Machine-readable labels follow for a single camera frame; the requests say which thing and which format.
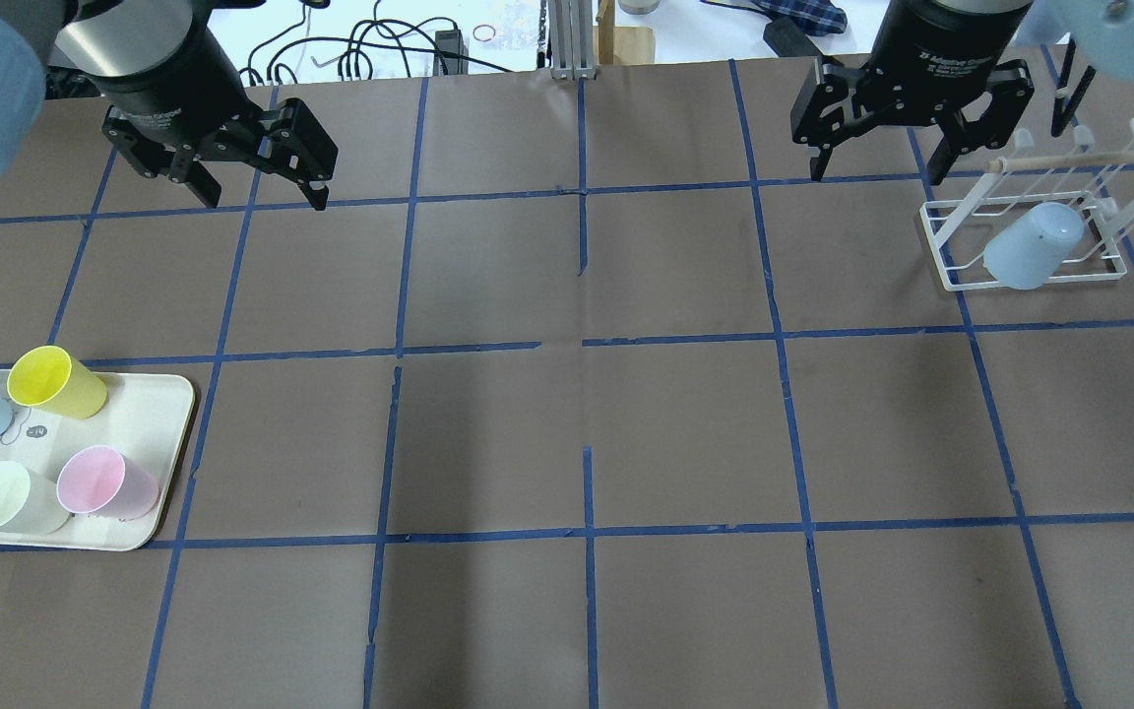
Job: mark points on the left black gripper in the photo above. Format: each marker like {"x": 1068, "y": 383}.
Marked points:
{"x": 161, "y": 76}

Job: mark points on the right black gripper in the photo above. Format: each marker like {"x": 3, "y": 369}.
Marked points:
{"x": 941, "y": 41}

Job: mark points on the pale blue plastic cup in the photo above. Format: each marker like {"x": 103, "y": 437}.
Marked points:
{"x": 1029, "y": 251}

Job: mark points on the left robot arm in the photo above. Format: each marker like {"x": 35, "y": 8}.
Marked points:
{"x": 82, "y": 31}

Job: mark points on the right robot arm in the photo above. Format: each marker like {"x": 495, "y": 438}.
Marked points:
{"x": 1102, "y": 30}

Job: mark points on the yellow plastic cup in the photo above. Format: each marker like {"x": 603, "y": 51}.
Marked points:
{"x": 51, "y": 380}

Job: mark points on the pink plastic cup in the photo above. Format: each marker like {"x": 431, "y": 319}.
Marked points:
{"x": 102, "y": 482}

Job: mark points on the pale green plastic cup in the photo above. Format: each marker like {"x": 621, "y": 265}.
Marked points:
{"x": 28, "y": 502}

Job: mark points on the plaid folded umbrella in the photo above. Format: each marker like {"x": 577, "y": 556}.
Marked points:
{"x": 814, "y": 17}

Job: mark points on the black power adapter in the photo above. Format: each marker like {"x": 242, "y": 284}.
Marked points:
{"x": 788, "y": 40}

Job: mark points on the cream plastic tray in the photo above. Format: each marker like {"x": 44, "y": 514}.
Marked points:
{"x": 146, "y": 417}

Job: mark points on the wooden mug tree stand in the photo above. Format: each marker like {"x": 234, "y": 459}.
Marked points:
{"x": 621, "y": 45}

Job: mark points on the white wire cup rack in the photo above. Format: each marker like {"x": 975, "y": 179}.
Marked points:
{"x": 1096, "y": 181}

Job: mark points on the aluminium frame post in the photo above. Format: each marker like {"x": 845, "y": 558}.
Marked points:
{"x": 570, "y": 39}

